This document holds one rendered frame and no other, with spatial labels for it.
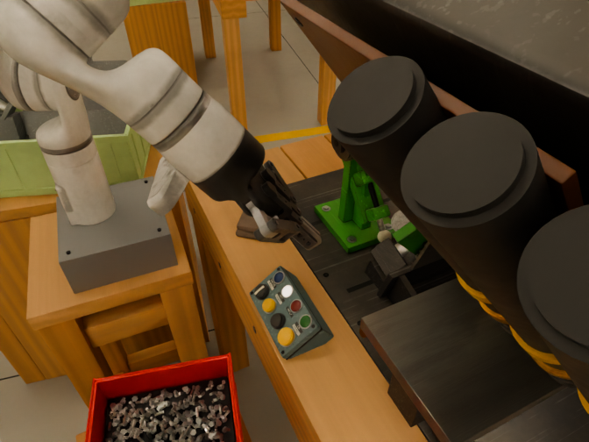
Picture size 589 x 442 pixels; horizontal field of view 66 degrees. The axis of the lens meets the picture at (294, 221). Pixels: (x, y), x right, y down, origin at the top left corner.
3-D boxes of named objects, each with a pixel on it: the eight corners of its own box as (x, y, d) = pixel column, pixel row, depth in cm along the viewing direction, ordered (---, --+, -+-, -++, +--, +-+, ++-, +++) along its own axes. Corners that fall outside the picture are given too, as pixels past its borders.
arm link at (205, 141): (172, 172, 51) (126, 135, 47) (244, 110, 47) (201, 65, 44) (159, 222, 43) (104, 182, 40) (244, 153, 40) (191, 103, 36)
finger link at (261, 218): (235, 203, 44) (246, 203, 46) (259, 243, 44) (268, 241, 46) (253, 189, 44) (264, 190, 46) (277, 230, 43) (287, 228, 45)
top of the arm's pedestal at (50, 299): (33, 331, 88) (24, 319, 86) (36, 230, 110) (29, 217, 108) (195, 283, 97) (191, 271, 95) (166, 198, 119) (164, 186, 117)
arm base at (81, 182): (72, 230, 90) (40, 160, 79) (67, 203, 96) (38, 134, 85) (119, 217, 93) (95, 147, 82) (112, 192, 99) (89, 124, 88)
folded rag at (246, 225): (289, 220, 99) (289, 210, 97) (280, 245, 94) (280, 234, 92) (246, 213, 101) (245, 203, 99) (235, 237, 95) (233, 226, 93)
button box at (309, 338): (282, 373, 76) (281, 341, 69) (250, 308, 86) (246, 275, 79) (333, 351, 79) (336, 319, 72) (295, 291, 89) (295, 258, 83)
